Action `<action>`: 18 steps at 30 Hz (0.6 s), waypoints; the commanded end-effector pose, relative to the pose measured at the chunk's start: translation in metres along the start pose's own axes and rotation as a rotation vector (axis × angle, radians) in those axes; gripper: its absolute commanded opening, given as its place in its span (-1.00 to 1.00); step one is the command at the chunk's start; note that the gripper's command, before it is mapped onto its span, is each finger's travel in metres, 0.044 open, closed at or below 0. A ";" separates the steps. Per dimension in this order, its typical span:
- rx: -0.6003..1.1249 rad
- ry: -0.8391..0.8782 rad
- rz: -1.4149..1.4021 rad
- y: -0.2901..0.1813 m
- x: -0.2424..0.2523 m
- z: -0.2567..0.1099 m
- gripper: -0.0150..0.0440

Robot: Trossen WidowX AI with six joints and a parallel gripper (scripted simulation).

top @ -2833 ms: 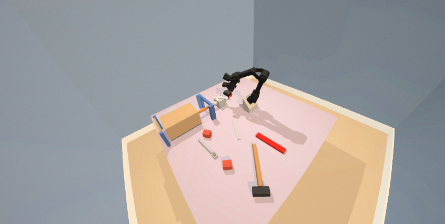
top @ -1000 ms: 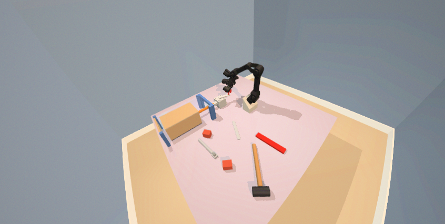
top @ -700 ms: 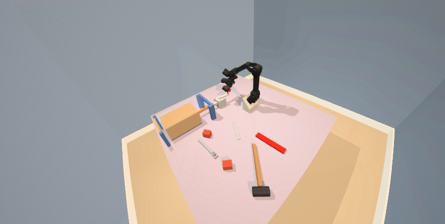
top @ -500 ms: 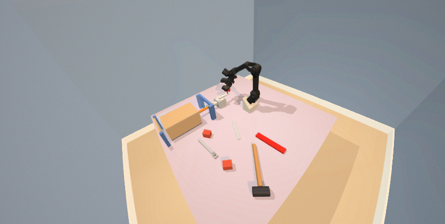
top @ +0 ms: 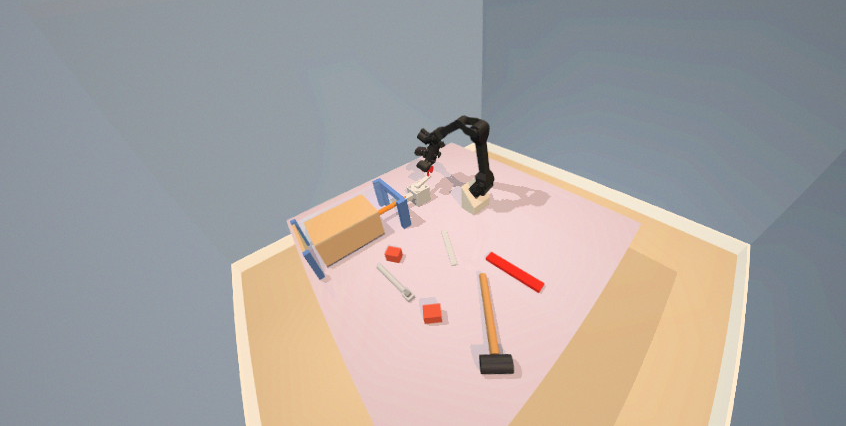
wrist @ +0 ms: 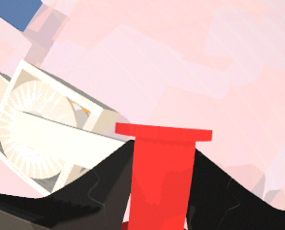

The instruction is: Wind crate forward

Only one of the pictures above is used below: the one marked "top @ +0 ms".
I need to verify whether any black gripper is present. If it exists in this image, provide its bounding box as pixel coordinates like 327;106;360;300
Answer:
416;149;441;172

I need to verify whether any wooden-handled black mallet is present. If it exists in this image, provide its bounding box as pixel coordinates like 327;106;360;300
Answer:
479;273;515;375

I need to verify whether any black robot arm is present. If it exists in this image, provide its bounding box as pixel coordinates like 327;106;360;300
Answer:
414;115;494;199

